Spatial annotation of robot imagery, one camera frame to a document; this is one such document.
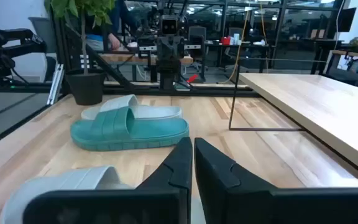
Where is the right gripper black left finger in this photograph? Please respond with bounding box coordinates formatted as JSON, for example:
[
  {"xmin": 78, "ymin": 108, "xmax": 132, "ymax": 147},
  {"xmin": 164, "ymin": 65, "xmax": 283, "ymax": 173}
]
[{"xmin": 22, "ymin": 136, "xmax": 194, "ymax": 224}]

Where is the black office chair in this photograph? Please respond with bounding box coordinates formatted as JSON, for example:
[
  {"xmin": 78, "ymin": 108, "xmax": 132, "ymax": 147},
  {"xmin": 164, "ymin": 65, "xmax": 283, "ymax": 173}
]
[{"xmin": 187, "ymin": 26, "xmax": 208, "ymax": 73}]

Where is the silver aluminium rail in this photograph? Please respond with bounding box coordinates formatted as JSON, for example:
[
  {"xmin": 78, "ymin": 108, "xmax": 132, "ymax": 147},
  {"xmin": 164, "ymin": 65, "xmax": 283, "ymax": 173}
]
[{"xmin": 46, "ymin": 63, "xmax": 65, "ymax": 106}]

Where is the yellow hanging cable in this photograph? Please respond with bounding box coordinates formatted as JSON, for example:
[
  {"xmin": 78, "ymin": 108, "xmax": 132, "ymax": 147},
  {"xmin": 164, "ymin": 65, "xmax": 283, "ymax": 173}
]
[
  {"xmin": 218, "ymin": 9, "xmax": 250, "ymax": 85},
  {"xmin": 259, "ymin": 2, "xmax": 270, "ymax": 74}
]

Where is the grey chair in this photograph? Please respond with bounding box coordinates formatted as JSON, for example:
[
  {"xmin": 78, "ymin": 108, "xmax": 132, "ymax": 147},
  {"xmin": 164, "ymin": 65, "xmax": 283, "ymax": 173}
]
[{"xmin": 27, "ymin": 16, "xmax": 58, "ymax": 82}]

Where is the black office desk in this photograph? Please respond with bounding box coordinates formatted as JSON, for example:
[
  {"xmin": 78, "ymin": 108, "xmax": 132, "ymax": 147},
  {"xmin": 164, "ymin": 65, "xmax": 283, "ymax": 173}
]
[{"xmin": 203, "ymin": 42, "xmax": 278, "ymax": 75}]

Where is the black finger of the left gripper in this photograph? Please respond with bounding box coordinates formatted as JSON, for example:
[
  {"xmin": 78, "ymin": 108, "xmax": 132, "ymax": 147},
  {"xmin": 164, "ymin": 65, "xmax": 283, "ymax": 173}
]
[
  {"xmin": 156, "ymin": 36, "xmax": 170, "ymax": 60},
  {"xmin": 171, "ymin": 36, "xmax": 185, "ymax": 60}
]

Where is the green leafy plant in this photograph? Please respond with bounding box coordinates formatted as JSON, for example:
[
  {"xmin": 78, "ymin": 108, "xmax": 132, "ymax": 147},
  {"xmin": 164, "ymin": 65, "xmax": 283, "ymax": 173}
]
[{"xmin": 44, "ymin": 0, "xmax": 117, "ymax": 75}]

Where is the black wall monitor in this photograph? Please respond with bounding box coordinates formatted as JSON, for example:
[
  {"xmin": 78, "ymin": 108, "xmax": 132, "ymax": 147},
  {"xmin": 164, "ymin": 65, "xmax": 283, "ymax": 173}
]
[{"xmin": 336, "ymin": 7, "xmax": 357, "ymax": 34}]

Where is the black plant pot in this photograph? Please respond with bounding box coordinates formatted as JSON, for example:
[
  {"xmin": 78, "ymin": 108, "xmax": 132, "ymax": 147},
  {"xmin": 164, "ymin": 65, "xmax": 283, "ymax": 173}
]
[{"xmin": 65, "ymin": 68, "xmax": 108, "ymax": 106}]

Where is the teal slide sandal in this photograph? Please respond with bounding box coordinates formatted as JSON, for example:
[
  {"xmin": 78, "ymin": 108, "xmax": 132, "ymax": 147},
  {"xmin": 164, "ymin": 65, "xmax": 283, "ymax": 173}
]
[{"xmin": 69, "ymin": 106, "xmax": 190, "ymax": 152}]

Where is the wooden top desk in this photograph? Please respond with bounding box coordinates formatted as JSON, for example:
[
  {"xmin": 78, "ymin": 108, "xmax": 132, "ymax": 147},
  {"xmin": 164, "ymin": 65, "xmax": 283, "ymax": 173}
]
[
  {"xmin": 324, "ymin": 49, "xmax": 358, "ymax": 77},
  {"xmin": 99, "ymin": 52, "xmax": 195, "ymax": 67}
]

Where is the grey slide sandal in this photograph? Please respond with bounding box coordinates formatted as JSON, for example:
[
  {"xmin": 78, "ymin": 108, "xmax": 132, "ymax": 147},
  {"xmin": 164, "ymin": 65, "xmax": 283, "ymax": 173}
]
[
  {"xmin": 0, "ymin": 164, "xmax": 135, "ymax": 224},
  {"xmin": 80, "ymin": 94, "xmax": 183, "ymax": 121}
]

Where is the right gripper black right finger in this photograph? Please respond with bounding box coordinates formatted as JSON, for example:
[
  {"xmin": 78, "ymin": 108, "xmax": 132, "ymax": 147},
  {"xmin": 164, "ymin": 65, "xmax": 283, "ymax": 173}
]
[{"xmin": 193, "ymin": 137, "xmax": 358, "ymax": 224}]

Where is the wooden shelf black frame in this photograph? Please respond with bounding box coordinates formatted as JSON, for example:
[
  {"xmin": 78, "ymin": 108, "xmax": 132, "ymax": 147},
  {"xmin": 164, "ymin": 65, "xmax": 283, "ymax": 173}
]
[{"xmin": 227, "ymin": 55, "xmax": 358, "ymax": 187}]

